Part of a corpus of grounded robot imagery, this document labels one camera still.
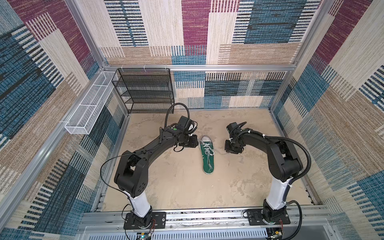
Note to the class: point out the white wire mesh basket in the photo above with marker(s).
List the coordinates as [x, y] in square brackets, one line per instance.
[87, 112]

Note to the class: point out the black wire mesh shelf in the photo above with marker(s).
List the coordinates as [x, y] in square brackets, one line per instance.
[145, 90]

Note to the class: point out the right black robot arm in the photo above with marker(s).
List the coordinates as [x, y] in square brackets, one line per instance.
[283, 162]

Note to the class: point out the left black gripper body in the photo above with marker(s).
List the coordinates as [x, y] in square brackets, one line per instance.
[188, 141]

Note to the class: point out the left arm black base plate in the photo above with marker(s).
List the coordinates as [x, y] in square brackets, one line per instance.
[156, 219]

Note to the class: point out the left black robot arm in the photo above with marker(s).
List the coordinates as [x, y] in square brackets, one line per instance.
[132, 174]

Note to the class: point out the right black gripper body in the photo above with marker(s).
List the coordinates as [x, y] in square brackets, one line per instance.
[233, 147]

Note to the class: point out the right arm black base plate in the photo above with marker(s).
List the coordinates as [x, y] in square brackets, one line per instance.
[260, 217]

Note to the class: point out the white shoelace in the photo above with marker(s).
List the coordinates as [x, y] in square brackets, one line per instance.
[209, 149]

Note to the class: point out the green canvas sneaker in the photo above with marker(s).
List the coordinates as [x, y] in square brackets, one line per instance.
[208, 161]

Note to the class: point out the aluminium mounting rail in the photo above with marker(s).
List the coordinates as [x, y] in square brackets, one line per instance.
[212, 224]

